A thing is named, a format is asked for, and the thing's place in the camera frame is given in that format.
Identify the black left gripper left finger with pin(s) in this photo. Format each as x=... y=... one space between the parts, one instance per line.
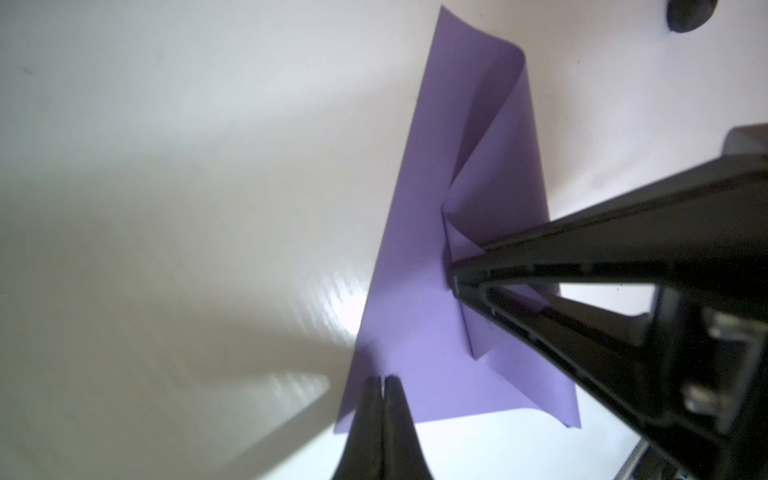
x=363 y=451

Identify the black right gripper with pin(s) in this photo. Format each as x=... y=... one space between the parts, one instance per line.
x=702 y=236

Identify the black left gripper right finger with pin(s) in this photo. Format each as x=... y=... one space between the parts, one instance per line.
x=402 y=455

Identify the purple square paper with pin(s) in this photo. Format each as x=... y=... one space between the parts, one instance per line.
x=470 y=175

